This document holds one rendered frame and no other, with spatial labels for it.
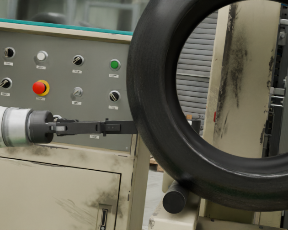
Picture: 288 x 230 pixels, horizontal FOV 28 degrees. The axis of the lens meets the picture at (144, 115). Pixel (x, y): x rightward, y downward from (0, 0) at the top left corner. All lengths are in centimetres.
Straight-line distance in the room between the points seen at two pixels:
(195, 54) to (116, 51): 914
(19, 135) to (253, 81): 60
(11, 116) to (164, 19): 41
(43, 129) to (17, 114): 7
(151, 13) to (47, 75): 77
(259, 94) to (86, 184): 64
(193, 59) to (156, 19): 980
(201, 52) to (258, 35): 941
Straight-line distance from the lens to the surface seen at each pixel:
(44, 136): 128
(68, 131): 124
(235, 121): 149
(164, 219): 115
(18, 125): 129
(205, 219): 147
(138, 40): 117
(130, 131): 126
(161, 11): 115
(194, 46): 1097
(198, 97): 1086
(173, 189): 116
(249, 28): 149
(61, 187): 183
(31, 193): 186
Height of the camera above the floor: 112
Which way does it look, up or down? 3 degrees down
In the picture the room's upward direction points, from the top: 7 degrees clockwise
